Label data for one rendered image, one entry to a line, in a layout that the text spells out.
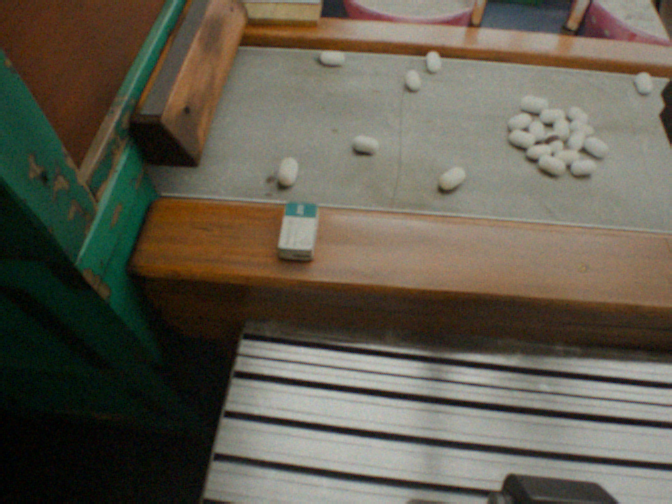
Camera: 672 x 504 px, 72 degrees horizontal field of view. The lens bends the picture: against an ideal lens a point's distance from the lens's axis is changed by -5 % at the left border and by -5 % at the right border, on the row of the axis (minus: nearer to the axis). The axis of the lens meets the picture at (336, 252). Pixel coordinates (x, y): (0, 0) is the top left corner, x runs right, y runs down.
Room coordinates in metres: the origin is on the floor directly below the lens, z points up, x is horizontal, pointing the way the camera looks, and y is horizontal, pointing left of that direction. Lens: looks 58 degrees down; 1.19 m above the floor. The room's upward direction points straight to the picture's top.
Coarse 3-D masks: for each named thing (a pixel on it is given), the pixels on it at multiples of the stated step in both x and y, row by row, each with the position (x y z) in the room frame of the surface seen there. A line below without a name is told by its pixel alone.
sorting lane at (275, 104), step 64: (256, 64) 0.62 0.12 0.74; (320, 64) 0.62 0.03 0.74; (384, 64) 0.62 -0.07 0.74; (448, 64) 0.62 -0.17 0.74; (512, 64) 0.62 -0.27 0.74; (256, 128) 0.48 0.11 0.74; (320, 128) 0.48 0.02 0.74; (384, 128) 0.48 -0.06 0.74; (448, 128) 0.48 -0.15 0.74; (640, 128) 0.49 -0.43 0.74; (192, 192) 0.37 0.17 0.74; (256, 192) 0.37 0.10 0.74; (320, 192) 0.37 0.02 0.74; (384, 192) 0.37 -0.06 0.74; (448, 192) 0.37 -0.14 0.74; (512, 192) 0.37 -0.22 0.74; (576, 192) 0.37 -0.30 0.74; (640, 192) 0.38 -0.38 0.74
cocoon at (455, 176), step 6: (456, 168) 0.39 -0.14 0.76; (444, 174) 0.38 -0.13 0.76; (450, 174) 0.38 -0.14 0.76; (456, 174) 0.38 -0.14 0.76; (462, 174) 0.39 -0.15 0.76; (444, 180) 0.38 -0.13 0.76; (450, 180) 0.37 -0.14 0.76; (456, 180) 0.38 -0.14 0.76; (462, 180) 0.38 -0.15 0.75; (444, 186) 0.37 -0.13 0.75; (450, 186) 0.37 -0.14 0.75
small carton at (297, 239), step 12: (288, 204) 0.32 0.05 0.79; (300, 204) 0.32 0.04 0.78; (312, 204) 0.32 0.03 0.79; (288, 216) 0.30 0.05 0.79; (300, 216) 0.30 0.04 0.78; (312, 216) 0.30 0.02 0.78; (288, 228) 0.28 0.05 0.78; (300, 228) 0.28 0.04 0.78; (312, 228) 0.28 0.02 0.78; (288, 240) 0.27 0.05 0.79; (300, 240) 0.27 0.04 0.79; (312, 240) 0.27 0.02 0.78; (288, 252) 0.26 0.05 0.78; (300, 252) 0.26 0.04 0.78; (312, 252) 0.26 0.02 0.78
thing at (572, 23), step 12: (480, 0) 0.69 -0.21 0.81; (576, 0) 0.68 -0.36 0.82; (588, 0) 0.68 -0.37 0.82; (480, 12) 0.69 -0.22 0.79; (576, 12) 0.68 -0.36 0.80; (468, 24) 0.70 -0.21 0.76; (480, 24) 0.69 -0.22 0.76; (564, 24) 0.69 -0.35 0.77; (576, 24) 0.68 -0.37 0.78; (576, 36) 0.68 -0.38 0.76
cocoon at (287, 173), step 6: (282, 162) 0.40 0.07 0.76; (288, 162) 0.40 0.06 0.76; (294, 162) 0.40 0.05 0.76; (282, 168) 0.39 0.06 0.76; (288, 168) 0.39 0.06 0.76; (294, 168) 0.39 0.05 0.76; (282, 174) 0.38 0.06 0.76; (288, 174) 0.38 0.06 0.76; (294, 174) 0.38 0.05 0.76; (282, 180) 0.38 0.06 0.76; (288, 180) 0.37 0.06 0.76; (294, 180) 0.38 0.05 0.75
